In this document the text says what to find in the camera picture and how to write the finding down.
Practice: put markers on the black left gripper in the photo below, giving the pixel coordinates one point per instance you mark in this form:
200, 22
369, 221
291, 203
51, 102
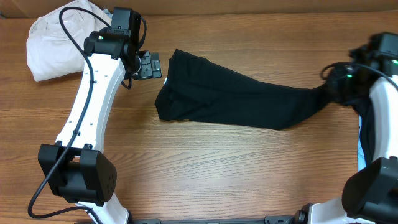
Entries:
149, 66

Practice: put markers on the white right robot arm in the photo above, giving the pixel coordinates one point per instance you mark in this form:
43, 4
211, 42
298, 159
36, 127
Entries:
368, 83

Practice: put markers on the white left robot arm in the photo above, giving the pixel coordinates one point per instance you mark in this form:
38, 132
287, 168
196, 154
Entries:
74, 166

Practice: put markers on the black t-shirt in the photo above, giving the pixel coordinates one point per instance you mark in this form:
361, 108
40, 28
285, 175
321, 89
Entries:
199, 90

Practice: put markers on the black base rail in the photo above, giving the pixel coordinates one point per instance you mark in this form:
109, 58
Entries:
211, 221

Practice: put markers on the black garment pile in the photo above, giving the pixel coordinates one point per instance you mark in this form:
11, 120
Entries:
364, 109

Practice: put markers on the folded white garment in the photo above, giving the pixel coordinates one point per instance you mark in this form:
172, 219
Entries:
50, 53

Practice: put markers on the light blue cloth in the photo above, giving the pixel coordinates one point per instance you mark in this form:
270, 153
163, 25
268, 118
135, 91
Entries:
360, 152

